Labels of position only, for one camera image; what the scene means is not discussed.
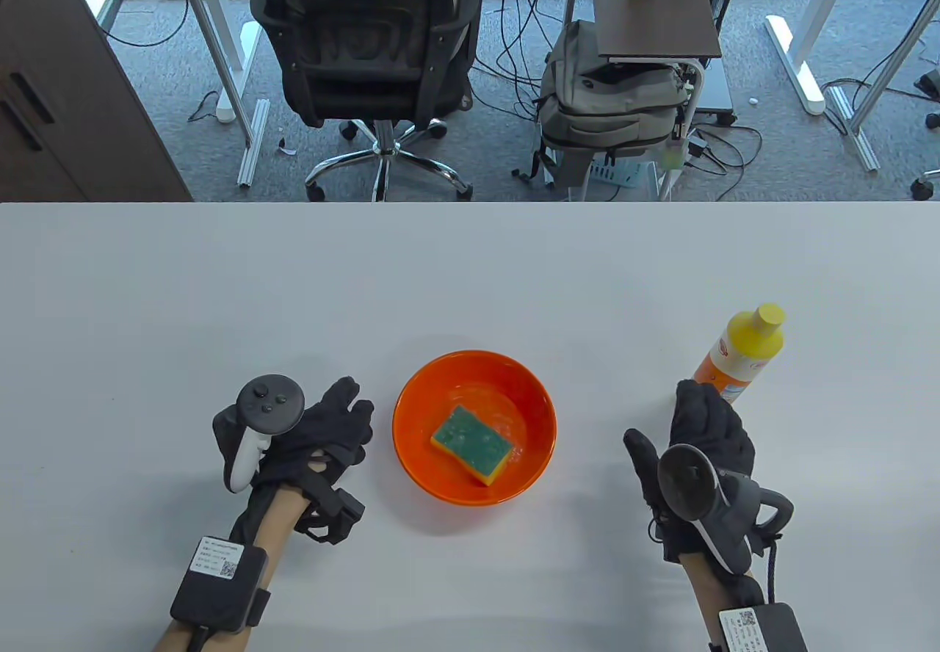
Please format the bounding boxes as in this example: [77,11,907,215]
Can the black power adapter with cables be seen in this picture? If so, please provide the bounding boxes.
[683,123,764,177]

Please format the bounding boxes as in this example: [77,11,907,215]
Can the black left forearm sensor box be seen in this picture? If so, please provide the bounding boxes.
[170,536,271,634]

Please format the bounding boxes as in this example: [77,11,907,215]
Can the black mesh office chair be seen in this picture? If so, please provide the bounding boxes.
[248,0,485,203]

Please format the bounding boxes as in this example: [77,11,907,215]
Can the black floor cables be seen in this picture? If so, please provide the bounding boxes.
[819,17,940,135]

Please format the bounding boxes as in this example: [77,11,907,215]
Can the yellow orange dish soap bottle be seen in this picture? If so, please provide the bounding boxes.
[694,303,787,405]

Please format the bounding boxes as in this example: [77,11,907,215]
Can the aluminium rail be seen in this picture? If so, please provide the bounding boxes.
[236,99,271,189]
[826,0,940,172]

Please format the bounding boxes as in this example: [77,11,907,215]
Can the grey left hand controller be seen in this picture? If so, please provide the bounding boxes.
[213,374,306,495]

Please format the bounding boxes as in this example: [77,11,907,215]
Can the black chair caster base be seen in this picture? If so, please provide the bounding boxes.
[909,68,940,201]

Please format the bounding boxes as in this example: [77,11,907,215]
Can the black sensor cable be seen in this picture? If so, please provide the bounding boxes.
[762,535,781,606]

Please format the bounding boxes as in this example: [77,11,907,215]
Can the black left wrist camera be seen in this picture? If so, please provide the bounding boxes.
[294,487,366,544]

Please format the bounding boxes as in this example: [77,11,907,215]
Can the person's left hand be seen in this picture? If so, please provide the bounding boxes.
[213,377,375,513]

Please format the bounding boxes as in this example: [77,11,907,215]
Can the grey backpack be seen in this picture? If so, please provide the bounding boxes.
[532,19,691,190]

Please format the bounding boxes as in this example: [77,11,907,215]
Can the dark brown cabinet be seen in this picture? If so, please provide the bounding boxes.
[0,0,193,203]

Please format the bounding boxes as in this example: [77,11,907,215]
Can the orange plastic bowl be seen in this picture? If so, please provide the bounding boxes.
[392,349,557,507]

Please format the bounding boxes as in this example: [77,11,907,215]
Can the grey right hand controller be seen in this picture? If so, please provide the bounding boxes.
[657,444,795,576]

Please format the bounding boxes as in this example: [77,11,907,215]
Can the bundle of black cables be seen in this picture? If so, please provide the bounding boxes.
[477,0,574,124]

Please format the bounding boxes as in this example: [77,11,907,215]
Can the person's left forearm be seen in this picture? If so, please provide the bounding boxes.
[151,487,317,652]

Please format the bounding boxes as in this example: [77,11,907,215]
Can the green and yellow sponge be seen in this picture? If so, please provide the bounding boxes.
[430,405,515,486]

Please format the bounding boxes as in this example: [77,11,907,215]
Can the person's right hand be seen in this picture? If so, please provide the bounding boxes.
[623,379,757,565]

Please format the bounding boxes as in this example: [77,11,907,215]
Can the dark brown side table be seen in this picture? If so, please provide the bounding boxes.
[590,0,724,201]

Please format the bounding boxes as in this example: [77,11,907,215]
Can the grey hand controller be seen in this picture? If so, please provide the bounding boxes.
[213,374,306,495]
[657,444,795,576]

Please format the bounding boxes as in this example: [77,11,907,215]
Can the black right forearm sensor box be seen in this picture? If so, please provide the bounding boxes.
[709,603,809,652]

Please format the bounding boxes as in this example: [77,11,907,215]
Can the white desk leg frame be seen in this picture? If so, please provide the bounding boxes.
[167,0,267,148]
[764,0,867,117]

